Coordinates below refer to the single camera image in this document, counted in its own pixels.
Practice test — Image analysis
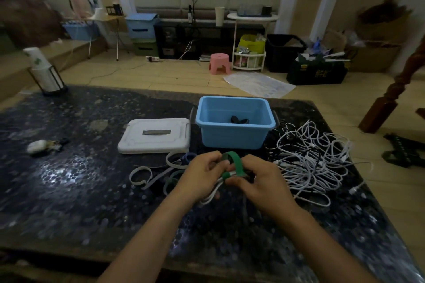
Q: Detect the person's right hand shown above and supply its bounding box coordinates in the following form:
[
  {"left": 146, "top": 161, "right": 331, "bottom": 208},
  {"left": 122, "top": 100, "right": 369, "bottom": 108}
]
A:
[{"left": 226, "top": 154, "right": 301, "bottom": 219}]

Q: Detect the person's left hand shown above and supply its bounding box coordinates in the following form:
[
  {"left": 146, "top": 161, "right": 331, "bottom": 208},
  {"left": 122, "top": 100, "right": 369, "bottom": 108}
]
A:
[{"left": 175, "top": 151, "right": 230, "bottom": 201}]

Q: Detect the green hook-and-loop strap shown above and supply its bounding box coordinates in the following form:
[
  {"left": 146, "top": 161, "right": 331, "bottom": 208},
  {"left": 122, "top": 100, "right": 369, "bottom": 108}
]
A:
[{"left": 220, "top": 151, "right": 245, "bottom": 181}]

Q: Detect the white cable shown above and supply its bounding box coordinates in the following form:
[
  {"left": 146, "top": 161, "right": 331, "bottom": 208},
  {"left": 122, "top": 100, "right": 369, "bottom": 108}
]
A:
[{"left": 199, "top": 173, "right": 233, "bottom": 206}]

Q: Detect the person's left forearm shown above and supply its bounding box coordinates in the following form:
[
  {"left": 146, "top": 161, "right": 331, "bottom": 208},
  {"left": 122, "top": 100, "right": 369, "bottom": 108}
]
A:
[{"left": 97, "top": 189, "right": 200, "bottom": 283}]

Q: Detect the person's right forearm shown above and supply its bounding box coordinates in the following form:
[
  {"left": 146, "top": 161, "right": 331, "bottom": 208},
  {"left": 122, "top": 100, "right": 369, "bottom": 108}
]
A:
[{"left": 275, "top": 206, "right": 380, "bottom": 283}]

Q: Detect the blue plastic bin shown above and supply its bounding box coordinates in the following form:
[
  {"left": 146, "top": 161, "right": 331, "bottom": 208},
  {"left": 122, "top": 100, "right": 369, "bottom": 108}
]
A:
[{"left": 195, "top": 95, "right": 277, "bottom": 150}]

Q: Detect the clear plastic sheet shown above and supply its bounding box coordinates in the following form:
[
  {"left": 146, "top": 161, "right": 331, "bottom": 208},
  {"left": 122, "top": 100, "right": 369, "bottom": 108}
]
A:
[{"left": 223, "top": 71, "right": 296, "bottom": 99}]

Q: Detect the pink plastic stool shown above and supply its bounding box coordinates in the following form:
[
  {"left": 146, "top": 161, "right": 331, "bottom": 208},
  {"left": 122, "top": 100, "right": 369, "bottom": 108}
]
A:
[{"left": 209, "top": 53, "right": 232, "bottom": 76}]

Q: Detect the yellow bag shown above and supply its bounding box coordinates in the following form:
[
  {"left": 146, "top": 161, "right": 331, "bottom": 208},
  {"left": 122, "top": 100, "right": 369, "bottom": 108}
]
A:
[{"left": 237, "top": 34, "right": 266, "bottom": 55}]

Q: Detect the black low cabinet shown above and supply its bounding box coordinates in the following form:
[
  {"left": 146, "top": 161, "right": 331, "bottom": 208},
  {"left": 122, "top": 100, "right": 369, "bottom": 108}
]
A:
[{"left": 154, "top": 20, "right": 266, "bottom": 61}]

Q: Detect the black plastic crate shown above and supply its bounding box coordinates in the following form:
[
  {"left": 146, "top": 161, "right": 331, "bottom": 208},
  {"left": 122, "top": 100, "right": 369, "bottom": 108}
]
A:
[{"left": 265, "top": 34, "right": 308, "bottom": 73}]

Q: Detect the black tool bag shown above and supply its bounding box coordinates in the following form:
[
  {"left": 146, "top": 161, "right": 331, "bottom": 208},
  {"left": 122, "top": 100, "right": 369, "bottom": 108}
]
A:
[{"left": 286, "top": 53, "right": 350, "bottom": 86}]

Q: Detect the green storage box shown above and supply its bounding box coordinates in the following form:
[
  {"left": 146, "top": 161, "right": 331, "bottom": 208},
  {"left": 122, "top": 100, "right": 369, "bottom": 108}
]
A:
[{"left": 132, "top": 39, "right": 159, "bottom": 58}]

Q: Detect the white round side table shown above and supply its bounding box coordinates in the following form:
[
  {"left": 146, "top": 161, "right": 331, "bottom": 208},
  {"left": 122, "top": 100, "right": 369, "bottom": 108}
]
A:
[{"left": 227, "top": 12, "right": 279, "bottom": 72}]

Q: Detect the clear plastic container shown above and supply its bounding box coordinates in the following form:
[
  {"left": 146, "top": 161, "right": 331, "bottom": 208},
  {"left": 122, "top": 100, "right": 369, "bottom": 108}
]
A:
[{"left": 237, "top": 4, "right": 263, "bottom": 17}]

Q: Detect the blue storage box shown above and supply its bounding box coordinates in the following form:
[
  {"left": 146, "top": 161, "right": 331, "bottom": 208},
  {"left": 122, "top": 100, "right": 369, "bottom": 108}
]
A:
[{"left": 125, "top": 13, "right": 160, "bottom": 40}]

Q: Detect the brown wooden baluster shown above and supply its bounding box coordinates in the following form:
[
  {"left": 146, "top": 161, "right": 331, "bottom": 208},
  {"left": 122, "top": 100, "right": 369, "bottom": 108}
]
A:
[{"left": 358, "top": 37, "right": 425, "bottom": 134}]

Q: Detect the small wooden folding table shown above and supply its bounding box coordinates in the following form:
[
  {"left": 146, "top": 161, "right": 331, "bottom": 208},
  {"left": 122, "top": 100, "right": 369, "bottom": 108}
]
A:
[{"left": 85, "top": 15, "right": 131, "bottom": 62}]

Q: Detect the blue plastic basket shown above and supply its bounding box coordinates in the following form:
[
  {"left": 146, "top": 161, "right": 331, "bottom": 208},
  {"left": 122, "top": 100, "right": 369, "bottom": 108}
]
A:
[{"left": 62, "top": 20, "right": 101, "bottom": 41}]

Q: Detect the large cardboard box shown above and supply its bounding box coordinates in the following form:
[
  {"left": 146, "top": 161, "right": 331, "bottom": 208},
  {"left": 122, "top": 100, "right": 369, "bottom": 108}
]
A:
[{"left": 347, "top": 11, "right": 414, "bottom": 73}]

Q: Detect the paper cup stack in holder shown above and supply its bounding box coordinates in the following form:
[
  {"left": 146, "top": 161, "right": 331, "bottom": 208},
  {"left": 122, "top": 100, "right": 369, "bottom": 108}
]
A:
[{"left": 23, "top": 47, "right": 69, "bottom": 96}]

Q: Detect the pink plastic bag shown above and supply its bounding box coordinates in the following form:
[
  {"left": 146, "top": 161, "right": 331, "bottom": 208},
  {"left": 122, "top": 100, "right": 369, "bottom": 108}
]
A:
[{"left": 67, "top": 0, "right": 92, "bottom": 20}]

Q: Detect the dark brown fluffy bundle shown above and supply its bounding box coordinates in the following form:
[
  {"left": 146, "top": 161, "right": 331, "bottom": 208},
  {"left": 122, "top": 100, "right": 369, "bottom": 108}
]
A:
[{"left": 0, "top": 0, "right": 66, "bottom": 50}]

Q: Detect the grey hook-and-loop strap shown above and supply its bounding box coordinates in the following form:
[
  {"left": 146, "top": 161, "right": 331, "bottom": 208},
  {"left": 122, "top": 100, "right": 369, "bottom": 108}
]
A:
[{"left": 162, "top": 169, "right": 186, "bottom": 196}]

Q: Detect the white bin lid grey handle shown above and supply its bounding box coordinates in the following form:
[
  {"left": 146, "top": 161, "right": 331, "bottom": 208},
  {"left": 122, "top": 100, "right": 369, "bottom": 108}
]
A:
[{"left": 117, "top": 118, "right": 192, "bottom": 155}]

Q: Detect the white hook-and-loop strap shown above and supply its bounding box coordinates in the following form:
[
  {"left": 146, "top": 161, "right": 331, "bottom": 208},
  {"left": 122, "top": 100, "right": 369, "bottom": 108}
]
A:
[{"left": 128, "top": 151, "right": 186, "bottom": 191}]

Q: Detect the pile of white cables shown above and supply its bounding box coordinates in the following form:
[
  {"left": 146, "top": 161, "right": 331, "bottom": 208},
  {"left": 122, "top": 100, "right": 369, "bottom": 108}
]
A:
[{"left": 272, "top": 120, "right": 374, "bottom": 208}]

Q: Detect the green and black strap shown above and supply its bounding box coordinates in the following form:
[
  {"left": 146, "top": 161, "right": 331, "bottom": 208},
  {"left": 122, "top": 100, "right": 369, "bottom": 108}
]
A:
[{"left": 381, "top": 133, "right": 425, "bottom": 169}]

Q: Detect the white earbud case with keychain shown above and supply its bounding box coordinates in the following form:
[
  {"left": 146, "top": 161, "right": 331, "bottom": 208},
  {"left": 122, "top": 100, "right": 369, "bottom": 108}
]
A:
[{"left": 26, "top": 138, "right": 70, "bottom": 156}]

